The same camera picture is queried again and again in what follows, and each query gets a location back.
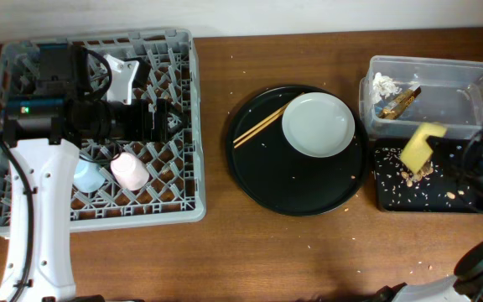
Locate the grey dishwasher rack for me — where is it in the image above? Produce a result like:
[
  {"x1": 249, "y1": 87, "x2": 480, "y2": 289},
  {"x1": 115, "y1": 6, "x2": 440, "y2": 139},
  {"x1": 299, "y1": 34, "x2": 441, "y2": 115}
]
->
[{"x1": 0, "y1": 29, "x2": 206, "y2": 237}]

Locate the round black tray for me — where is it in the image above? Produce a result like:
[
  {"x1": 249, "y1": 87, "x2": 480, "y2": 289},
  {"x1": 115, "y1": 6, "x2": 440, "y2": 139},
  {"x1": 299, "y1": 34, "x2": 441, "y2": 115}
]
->
[{"x1": 225, "y1": 85, "x2": 370, "y2": 216}]

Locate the food scraps pile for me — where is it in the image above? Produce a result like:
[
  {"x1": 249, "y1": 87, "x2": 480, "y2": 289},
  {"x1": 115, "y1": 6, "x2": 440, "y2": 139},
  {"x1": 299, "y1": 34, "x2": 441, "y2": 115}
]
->
[{"x1": 374, "y1": 147, "x2": 475, "y2": 213}]

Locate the yellow bowl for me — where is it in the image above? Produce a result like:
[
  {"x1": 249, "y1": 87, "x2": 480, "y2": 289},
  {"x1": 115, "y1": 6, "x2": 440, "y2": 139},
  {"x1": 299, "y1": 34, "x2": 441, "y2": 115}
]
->
[{"x1": 400, "y1": 122, "x2": 447, "y2": 174}]

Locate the grey round plate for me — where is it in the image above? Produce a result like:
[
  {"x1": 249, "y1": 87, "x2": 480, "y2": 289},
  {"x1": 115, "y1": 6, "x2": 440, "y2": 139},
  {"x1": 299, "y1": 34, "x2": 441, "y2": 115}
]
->
[{"x1": 282, "y1": 92, "x2": 356, "y2": 158}]

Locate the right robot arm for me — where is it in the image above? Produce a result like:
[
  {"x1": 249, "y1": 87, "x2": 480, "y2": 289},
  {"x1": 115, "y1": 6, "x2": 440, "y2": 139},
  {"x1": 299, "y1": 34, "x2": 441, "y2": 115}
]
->
[{"x1": 371, "y1": 122, "x2": 483, "y2": 301}]

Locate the wooden chopstick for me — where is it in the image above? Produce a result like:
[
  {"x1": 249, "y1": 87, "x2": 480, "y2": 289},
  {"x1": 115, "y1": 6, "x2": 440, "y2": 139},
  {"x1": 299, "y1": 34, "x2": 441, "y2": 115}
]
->
[
  {"x1": 233, "y1": 109, "x2": 285, "y2": 148},
  {"x1": 226, "y1": 86, "x2": 304, "y2": 148}
]

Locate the lower wooden chopstick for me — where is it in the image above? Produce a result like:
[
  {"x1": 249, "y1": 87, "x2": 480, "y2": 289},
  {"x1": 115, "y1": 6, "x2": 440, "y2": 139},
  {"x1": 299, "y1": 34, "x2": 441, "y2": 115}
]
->
[{"x1": 233, "y1": 109, "x2": 285, "y2": 148}]

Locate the white tissue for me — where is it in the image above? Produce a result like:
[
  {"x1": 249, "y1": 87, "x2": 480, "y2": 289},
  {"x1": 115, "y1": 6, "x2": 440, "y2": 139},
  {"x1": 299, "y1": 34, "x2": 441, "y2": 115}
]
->
[{"x1": 371, "y1": 72, "x2": 402, "y2": 103}]

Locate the gold snack wrapper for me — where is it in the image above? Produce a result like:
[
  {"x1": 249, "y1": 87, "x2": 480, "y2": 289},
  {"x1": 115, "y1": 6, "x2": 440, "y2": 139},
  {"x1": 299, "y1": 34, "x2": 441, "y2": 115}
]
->
[{"x1": 377, "y1": 84, "x2": 421, "y2": 120}]

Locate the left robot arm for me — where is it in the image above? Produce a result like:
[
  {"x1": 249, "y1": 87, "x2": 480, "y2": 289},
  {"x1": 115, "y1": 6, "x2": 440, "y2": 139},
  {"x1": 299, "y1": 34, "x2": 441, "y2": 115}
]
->
[{"x1": 0, "y1": 44, "x2": 189, "y2": 301}]

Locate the black rectangular bin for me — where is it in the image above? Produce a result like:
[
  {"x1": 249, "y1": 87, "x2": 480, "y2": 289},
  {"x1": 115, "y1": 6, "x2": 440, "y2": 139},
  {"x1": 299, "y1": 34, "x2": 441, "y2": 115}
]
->
[{"x1": 373, "y1": 138, "x2": 483, "y2": 214}]

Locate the upper wooden chopstick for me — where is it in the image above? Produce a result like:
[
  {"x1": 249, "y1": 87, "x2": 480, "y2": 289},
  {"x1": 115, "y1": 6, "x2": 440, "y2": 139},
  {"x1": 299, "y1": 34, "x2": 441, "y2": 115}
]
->
[{"x1": 226, "y1": 86, "x2": 304, "y2": 148}]

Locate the pink cup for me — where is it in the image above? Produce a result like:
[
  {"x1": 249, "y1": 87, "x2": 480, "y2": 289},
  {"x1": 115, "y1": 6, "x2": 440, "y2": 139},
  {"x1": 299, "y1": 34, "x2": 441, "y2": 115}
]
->
[{"x1": 110, "y1": 152, "x2": 149, "y2": 191}]

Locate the clear plastic bin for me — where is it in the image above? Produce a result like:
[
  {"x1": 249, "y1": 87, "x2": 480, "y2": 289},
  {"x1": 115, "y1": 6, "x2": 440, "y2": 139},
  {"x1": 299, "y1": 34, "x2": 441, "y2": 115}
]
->
[{"x1": 359, "y1": 55, "x2": 483, "y2": 140}]

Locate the blue cup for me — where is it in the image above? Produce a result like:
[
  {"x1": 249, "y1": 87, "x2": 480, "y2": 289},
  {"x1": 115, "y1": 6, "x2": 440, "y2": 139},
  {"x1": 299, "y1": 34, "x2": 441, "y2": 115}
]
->
[{"x1": 73, "y1": 159, "x2": 106, "y2": 193}]

